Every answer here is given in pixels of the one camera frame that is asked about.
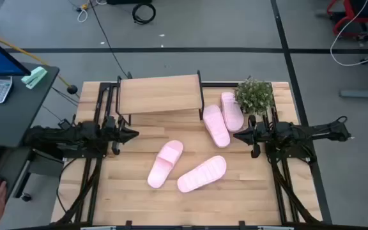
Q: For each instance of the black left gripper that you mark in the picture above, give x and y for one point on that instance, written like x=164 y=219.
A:
x=113 y=134

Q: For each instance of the red toolbox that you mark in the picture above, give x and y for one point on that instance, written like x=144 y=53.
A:
x=363 y=8

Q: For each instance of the mint green stapler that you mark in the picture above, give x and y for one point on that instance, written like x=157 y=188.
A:
x=34 y=77

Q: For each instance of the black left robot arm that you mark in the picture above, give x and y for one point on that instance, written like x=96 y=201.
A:
x=75 y=135

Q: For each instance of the green potted plant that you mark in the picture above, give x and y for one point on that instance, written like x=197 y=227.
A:
x=254 y=96

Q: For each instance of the pink rubber slide sandal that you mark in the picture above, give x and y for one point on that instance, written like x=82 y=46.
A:
x=216 y=126
x=232 y=111
x=163 y=166
x=201 y=174

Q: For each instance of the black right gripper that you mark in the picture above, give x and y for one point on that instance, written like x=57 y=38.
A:
x=257 y=135

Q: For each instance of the wooden shelf with black frame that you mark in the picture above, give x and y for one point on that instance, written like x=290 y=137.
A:
x=158 y=94

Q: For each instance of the black office desk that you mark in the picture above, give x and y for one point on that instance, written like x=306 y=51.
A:
x=18 y=118

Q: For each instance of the black round knob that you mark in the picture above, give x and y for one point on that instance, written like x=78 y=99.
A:
x=72 y=89

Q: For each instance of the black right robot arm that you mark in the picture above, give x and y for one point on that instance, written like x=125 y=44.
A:
x=299 y=132

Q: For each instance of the black floor box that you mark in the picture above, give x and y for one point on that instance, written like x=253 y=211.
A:
x=129 y=2

